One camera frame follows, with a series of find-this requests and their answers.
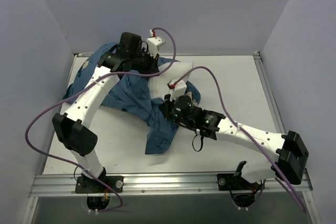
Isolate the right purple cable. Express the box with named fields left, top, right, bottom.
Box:
left=169, top=66, right=307, bottom=214

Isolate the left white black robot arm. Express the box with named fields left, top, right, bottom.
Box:
left=52, top=31, right=165, bottom=192

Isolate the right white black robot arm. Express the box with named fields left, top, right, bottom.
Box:
left=160, top=95, right=309, bottom=189

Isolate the white pillow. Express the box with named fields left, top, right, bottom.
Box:
left=148, top=62, right=194, bottom=100

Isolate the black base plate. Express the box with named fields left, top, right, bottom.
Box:
left=217, top=173, right=262, bottom=191
left=75, top=175, right=124, bottom=194

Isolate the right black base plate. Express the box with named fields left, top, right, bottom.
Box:
left=217, top=173, right=262, bottom=191

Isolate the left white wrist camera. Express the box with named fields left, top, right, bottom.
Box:
left=145, top=29, right=166, bottom=58

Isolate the purple cable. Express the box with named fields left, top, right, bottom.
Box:
left=25, top=27, right=176, bottom=212
left=169, top=66, right=307, bottom=214

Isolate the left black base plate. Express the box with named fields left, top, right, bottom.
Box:
left=75, top=175, right=124, bottom=194

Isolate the aluminium front rail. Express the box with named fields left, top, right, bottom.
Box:
left=28, top=170, right=313, bottom=198

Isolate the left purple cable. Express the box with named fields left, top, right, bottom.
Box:
left=25, top=27, right=176, bottom=212

